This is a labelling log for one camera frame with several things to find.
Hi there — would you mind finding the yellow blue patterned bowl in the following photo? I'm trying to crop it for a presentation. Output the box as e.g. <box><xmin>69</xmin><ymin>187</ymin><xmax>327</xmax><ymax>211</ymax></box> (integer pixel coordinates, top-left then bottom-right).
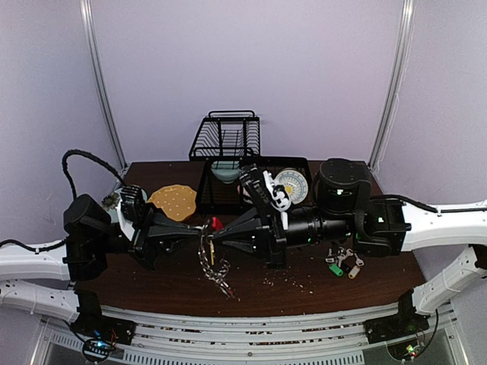
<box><xmin>275</xmin><ymin>169</ymin><xmax>309</xmax><ymax>205</ymax></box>

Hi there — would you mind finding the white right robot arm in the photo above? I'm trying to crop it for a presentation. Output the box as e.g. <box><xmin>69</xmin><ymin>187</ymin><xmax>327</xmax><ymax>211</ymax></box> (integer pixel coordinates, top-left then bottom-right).
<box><xmin>212</xmin><ymin>158</ymin><xmax>486</xmax><ymax>336</ymax></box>

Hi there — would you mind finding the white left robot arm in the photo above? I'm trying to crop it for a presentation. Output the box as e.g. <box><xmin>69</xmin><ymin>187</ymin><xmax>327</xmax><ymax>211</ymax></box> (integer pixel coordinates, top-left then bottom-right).
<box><xmin>1</xmin><ymin>194</ymin><xmax>202</xmax><ymax>338</ymax></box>

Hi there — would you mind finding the aluminium frame post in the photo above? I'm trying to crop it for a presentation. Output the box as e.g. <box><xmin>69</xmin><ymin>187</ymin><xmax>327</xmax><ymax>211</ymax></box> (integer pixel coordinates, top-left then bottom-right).
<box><xmin>79</xmin><ymin>0</ymin><xmax>128</xmax><ymax>170</ymax></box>
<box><xmin>368</xmin><ymin>0</ymin><xmax>416</xmax><ymax>174</ymax></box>

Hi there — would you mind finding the bunch of tagged keys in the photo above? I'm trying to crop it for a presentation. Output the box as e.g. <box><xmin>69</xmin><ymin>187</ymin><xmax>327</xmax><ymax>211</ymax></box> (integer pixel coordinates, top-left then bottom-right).
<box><xmin>324</xmin><ymin>246</ymin><xmax>364</xmax><ymax>280</ymax></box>

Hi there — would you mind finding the left aluminium frame post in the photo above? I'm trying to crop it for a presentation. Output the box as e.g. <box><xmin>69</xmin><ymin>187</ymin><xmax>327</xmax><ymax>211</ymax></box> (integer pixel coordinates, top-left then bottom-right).
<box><xmin>79</xmin><ymin>0</ymin><xmax>128</xmax><ymax>170</ymax></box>

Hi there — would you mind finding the metal table edge rail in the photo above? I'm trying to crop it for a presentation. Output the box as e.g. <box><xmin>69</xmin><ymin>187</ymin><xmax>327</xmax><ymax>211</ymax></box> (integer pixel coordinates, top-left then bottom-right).
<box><xmin>37</xmin><ymin>298</ymin><xmax>463</xmax><ymax>365</ymax></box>

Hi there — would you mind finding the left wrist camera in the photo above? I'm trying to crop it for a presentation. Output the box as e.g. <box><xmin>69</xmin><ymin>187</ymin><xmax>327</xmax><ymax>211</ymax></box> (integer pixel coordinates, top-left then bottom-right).
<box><xmin>116</xmin><ymin>185</ymin><xmax>146</xmax><ymax>241</ymax></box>

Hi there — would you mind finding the right aluminium frame post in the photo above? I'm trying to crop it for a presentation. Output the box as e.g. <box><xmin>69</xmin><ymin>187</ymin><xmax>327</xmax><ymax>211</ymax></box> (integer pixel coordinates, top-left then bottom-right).
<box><xmin>368</xmin><ymin>0</ymin><xmax>416</xmax><ymax>174</ymax></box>

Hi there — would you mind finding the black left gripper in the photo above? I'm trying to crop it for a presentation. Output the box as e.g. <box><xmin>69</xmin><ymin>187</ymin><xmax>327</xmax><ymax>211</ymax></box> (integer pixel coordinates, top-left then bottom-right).
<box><xmin>94</xmin><ymin>202</ymin><xmax>201</xmax><ymax>271</ymax></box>

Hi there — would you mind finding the light blue flower plate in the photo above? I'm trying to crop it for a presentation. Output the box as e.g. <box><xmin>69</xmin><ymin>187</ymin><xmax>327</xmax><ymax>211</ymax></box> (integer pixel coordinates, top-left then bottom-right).
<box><xmin>101</xmin><ymin>186</ymin><xmax>148</xmax><ymax>223</ymax></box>

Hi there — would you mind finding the teal ceramic bowl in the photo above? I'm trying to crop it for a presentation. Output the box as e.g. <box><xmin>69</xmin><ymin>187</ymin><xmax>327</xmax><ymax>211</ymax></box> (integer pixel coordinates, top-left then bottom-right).
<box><xmin>211</xmin><ymin>160</ymin><xmax>240</xmax><ymax>184</ymax></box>

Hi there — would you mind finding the yellow polka dot plate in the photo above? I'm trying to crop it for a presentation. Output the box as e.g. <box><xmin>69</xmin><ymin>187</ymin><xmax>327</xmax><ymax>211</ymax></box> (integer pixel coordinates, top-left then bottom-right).
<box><xmin>148</xmin><ymin>184</ymin><xmax>196</xmax><ymax>222</ymax></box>

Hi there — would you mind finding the large keyring with red grip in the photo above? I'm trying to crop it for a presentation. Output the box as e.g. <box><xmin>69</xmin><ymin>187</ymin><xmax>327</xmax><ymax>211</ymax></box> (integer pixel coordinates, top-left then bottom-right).
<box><xmin>197</xmin><ymin>217</ymin><xmax>238</xmax><ymax>300</ymax></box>

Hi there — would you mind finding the black metal dish rack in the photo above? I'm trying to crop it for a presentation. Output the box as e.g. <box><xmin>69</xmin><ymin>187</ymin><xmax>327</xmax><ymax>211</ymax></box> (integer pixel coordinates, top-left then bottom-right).
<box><xmin>188</xmin><ymin>109</ymin><xmax>310</xmax><ymax>217</ymax></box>

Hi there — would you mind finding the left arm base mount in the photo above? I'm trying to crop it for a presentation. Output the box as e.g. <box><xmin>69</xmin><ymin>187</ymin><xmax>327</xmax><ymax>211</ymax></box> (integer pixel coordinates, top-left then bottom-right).
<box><xmin>68</xmin><ymin>290</ymin><xmax>136</xmax><ymax>363</ymax></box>

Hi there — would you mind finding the yellow key tag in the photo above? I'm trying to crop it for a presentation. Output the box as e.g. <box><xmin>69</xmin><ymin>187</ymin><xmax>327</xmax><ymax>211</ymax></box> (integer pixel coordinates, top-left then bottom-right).
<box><xmin>208</xmin><ymin>240</ymin><xmax>215</xmax><ymax>266</ymax></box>

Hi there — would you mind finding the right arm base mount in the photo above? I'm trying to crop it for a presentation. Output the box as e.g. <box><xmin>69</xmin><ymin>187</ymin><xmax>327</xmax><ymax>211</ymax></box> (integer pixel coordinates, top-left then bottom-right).
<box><xmin>363</xmin><ymin>290</ymin><xmax>430</xmax><ymax>344</ymax></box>

